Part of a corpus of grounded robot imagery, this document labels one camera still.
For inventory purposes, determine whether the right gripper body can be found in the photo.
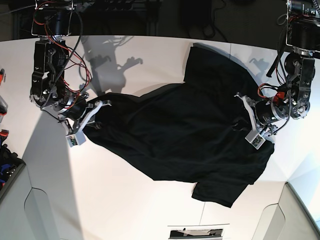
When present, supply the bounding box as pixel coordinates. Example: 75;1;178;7
57;99;112;136

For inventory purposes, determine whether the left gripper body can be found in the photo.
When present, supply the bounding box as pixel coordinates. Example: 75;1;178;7
235;92;291;141

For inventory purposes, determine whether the black t-shirt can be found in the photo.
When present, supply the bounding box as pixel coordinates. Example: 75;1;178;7
83;44;275;208

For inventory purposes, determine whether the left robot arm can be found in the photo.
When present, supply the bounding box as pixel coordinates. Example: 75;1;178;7
236;0;320;149

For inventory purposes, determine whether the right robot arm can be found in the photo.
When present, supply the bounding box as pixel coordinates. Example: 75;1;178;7
29;0;111;138

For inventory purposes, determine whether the orange grey tool at edge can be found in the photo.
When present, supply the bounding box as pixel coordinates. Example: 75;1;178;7
0;68;9;123

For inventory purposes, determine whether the grey bin with clothes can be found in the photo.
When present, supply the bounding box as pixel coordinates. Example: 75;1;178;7
0;129;26;190

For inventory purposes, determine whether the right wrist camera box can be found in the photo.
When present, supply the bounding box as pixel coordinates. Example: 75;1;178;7
65;131;86;148

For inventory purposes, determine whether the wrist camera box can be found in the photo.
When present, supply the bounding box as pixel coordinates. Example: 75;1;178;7
65;131;86;148
245;130;266;150

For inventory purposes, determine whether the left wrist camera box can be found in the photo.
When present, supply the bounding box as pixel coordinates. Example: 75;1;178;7
245;130;266;150

